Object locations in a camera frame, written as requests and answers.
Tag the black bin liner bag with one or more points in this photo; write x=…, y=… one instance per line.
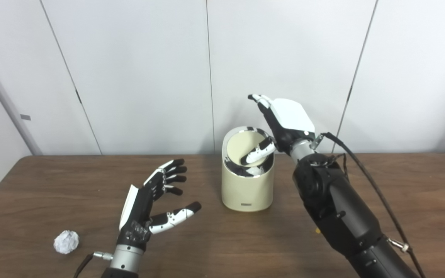
x=234, y=169

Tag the grey wall corner post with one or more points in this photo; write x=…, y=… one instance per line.
x=10, y=104

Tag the white paper ball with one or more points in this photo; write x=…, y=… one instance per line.
x=66, y=242

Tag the cream-colored bin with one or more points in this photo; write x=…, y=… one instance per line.
x=245, y=191

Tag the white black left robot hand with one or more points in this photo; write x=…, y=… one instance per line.
x=139, y=216

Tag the round cream bin lid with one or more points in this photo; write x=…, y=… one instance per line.
x=240, y=146

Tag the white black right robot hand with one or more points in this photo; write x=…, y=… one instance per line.
x=290, y=117

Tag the small grey wall label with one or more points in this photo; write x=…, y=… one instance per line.
x=25, y=117

